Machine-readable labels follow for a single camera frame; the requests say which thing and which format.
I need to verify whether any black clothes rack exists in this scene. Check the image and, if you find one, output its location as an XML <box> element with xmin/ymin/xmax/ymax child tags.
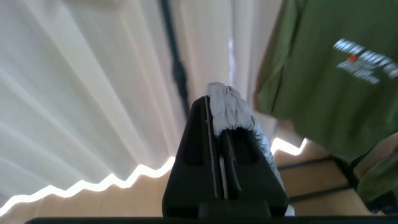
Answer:
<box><xmin>159</xmin><ymin>0</ymin><xmax>398</xmax><ymax>215</ymax></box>

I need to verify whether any green printed shirt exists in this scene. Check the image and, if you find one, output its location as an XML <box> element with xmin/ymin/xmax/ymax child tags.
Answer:
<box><xmin>253</xmin><ymin>0</ymin><xmax>398</xmax><ymax>205</ymax></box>

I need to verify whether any beige curtain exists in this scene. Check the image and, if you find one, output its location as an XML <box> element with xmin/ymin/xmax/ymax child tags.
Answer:
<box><xmin>0</xmin><ymin>0</ymin><xmax>285</xmax><ymax>206</ymax></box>

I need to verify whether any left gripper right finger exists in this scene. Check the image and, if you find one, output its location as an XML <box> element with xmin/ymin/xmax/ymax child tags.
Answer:
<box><xmin>220</xmin><ymin>126</ymin><xmax>289</xmax><ymax>217</ymax></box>

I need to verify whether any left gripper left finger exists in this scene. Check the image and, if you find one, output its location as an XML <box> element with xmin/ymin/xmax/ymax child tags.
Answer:
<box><xmin>162</xmin><ymin>95</ymin><xmax>219</xmax><ymax>218</ymax></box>

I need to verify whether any pale grey garment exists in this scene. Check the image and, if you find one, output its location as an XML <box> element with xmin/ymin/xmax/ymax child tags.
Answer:
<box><xmin>205</xmin><ymin>82</ymin><xmax>295</xmax><ymax>217</ymax></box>

